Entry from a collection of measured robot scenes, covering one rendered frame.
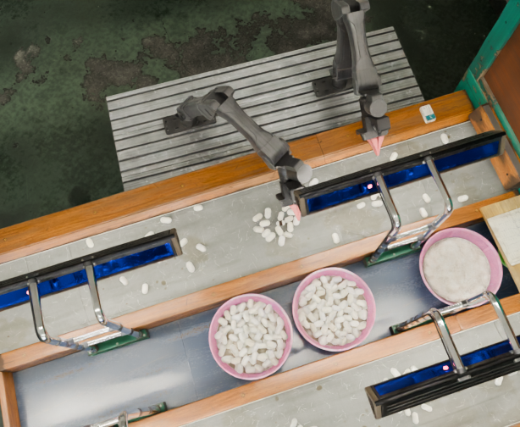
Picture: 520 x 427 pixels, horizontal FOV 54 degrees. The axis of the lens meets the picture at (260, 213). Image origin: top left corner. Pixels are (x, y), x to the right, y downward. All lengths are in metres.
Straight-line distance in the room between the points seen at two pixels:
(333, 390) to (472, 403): 0.43
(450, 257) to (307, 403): 0.67
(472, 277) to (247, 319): 0.75
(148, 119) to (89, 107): 0.96
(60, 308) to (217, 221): 0.59
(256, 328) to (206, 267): 0.26
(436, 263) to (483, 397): 0.43
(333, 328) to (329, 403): 0.23
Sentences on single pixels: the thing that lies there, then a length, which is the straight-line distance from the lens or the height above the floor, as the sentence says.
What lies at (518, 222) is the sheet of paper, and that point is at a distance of 1.92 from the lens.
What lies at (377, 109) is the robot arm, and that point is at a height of 1.00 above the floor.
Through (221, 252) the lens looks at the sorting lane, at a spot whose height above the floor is 0.74.
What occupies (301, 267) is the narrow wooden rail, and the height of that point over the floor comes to 0.76.
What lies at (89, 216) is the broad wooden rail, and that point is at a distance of 1.87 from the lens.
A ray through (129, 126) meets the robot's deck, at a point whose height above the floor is 0.66.
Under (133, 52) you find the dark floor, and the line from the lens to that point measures 3.12.
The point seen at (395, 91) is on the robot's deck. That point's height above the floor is 0.66.
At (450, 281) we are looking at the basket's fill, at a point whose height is 0.73.
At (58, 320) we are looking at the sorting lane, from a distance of 1.85.
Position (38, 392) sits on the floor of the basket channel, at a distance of 1.92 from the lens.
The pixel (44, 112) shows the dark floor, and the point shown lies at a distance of 3.07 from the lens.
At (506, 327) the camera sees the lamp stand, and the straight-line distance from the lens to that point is 1.44.
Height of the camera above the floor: 2.44
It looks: 71 degrees down
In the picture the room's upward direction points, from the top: 5 degrees counter-clockwise
